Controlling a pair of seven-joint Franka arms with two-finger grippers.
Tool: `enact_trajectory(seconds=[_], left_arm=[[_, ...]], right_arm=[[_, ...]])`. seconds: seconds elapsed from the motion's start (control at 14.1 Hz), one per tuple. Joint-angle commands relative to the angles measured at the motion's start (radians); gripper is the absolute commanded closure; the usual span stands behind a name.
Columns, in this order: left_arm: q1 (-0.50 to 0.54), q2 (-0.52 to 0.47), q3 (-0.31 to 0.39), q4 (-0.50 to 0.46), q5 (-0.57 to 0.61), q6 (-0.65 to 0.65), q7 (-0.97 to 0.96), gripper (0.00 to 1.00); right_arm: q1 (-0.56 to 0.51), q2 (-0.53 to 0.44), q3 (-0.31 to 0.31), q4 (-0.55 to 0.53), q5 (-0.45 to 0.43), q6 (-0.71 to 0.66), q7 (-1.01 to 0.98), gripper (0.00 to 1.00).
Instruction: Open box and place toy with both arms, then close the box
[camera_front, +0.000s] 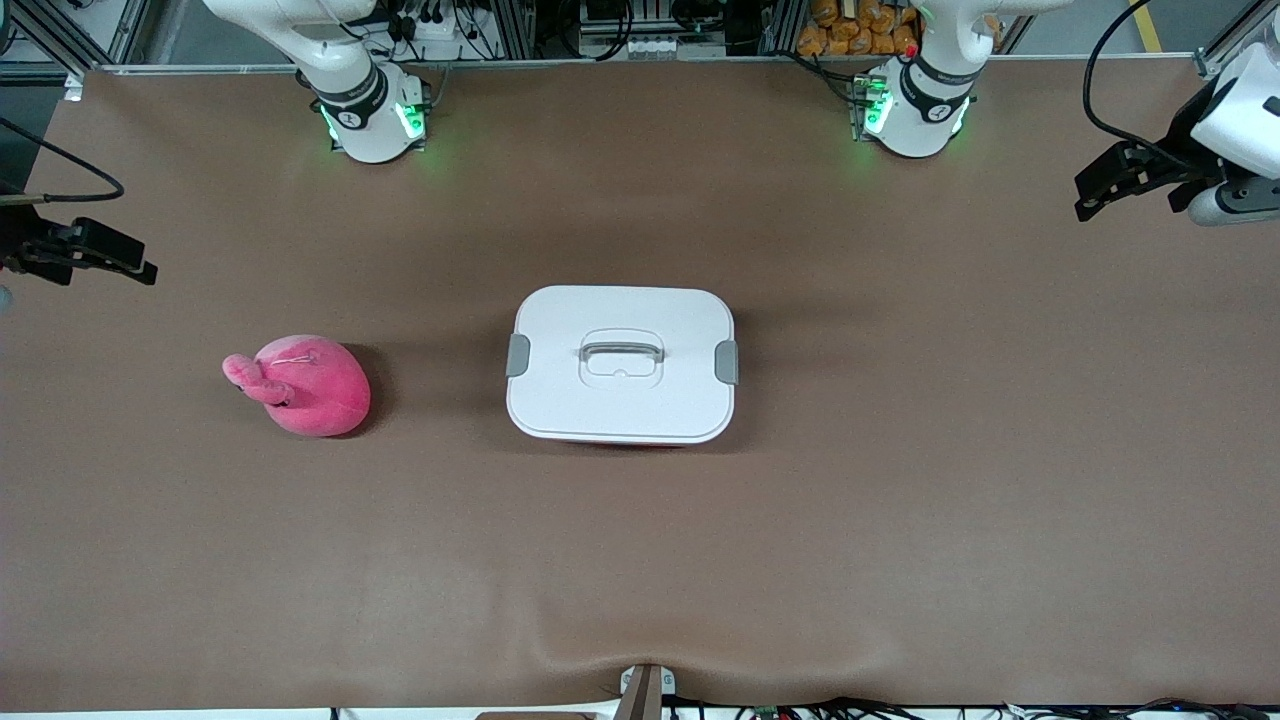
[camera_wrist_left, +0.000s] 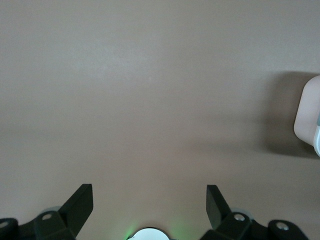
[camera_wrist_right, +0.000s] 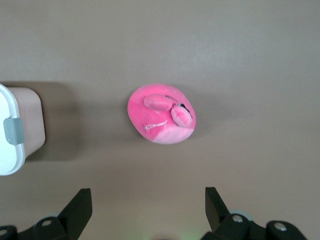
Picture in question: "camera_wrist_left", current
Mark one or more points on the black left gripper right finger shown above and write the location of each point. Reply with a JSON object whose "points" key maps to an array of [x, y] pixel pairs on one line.
{"points": [[217, 212]]}

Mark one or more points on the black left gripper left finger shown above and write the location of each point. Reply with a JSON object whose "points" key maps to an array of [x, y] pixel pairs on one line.
{"points": [[75, 210]]}

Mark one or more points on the pink plastic storage box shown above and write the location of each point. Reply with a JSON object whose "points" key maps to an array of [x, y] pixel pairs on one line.
{"points": [[306, 112]]}

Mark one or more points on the brown table mat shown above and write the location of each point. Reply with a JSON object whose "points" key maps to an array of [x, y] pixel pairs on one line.
{"points": [[125, 100]]}

